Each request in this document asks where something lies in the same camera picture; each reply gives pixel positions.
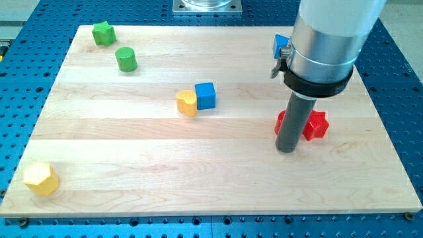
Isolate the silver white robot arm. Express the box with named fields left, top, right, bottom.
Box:
left=271, top=0, right=386, bottom=98

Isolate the red star block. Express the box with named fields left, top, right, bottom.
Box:
left=303, top=110, right=330, bottom=141

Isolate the green star block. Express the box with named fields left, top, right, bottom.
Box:
left=92, top=21, right=117, bottom=46

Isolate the blue cube block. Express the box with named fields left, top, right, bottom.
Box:
left=194, top=83, right=216, bottom=110

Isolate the yellow heart block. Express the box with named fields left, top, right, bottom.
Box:
left=176, top=89, right=197, bottom=117

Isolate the wooden board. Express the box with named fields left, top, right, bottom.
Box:
left=1, top=25, right=422, bottom=218

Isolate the red cylinder block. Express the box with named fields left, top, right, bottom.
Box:
left=274, top=110, right=286, bottom=135

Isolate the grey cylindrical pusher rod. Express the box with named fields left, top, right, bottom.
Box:
left=275, top=92, right=316, bottom=153

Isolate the green cylinder block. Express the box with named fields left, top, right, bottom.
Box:
left=115, top=47, right=137, bottom=72

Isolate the yellow hexagon block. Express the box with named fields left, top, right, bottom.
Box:
left=23, top=163, right=59, bottom=196

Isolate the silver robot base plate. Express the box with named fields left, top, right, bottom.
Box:
left=172, top=0, right=243, bottom=15

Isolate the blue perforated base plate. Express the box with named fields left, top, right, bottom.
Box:
left=1, top=1, right=422, bottom=237

